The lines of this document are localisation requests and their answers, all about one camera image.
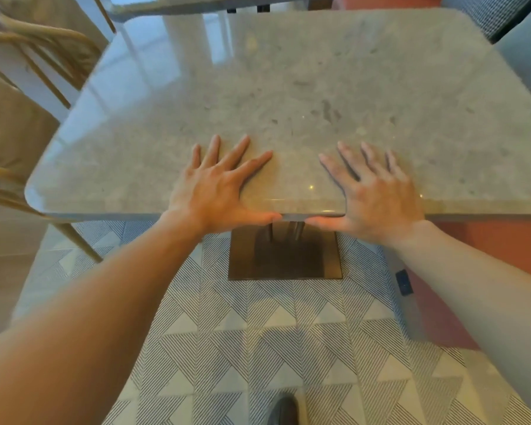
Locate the person's right hand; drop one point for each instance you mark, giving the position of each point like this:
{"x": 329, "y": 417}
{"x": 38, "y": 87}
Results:
{"x": 380, "y": 203}

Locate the person's right middle finger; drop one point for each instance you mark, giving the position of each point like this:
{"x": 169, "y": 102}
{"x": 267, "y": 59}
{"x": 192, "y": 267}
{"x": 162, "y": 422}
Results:
{"x": 352, "y": 158}

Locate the person's right forearm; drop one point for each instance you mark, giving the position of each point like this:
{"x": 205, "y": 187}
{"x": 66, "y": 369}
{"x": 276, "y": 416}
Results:
{"x": 482, "y": 296}

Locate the checkered grey cushion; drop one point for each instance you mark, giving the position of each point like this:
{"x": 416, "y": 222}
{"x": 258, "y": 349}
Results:
{"x": 482, "y": 13}

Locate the person's right little finger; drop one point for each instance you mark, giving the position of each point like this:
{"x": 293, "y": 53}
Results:
{"x": 396, "y": 165}

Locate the red bench base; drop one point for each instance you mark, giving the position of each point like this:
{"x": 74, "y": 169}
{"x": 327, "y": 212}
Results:
{"x": 504, "y": 243}

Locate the person's left forearm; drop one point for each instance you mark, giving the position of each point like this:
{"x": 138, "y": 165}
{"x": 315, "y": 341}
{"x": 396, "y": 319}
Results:
{"x": 88, "y": 323}

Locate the person's right thumb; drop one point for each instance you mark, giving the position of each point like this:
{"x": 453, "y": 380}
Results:
{"x": 325, "y": 222}

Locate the person's left thumb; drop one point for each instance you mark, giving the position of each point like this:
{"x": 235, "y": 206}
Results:
{"x": 263, "y": 218}

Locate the small dark label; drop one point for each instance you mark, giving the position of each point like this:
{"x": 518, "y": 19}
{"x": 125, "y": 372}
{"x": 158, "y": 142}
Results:
{"x": 403, "y": 282}

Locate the grey marble table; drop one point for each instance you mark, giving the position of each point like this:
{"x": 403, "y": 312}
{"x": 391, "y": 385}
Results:
{"x": 194, "y": 3}

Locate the person's left middle finger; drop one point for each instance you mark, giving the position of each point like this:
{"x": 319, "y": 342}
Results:
{"x": 236, "y": 151}

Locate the person's dark shoe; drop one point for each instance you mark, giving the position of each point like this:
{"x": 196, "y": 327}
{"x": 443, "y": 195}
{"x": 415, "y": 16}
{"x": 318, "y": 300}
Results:
{"x": 284, "y": 411}

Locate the tan wooden frame chair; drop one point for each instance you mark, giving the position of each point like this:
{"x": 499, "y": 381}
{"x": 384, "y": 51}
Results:
{"x": 22, "y": 203}
{"x": 35, "y": 44}

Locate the person's left little finger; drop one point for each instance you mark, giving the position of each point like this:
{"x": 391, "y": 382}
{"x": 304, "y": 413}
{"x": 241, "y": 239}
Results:
{"x": 195, "y": 157}

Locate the person's left hand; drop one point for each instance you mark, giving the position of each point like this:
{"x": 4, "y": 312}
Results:
{"x": 208, "y": 194}

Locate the brass metal table base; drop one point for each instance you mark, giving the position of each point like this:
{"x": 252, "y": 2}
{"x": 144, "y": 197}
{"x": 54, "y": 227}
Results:
{"x": 285, "y": 258}

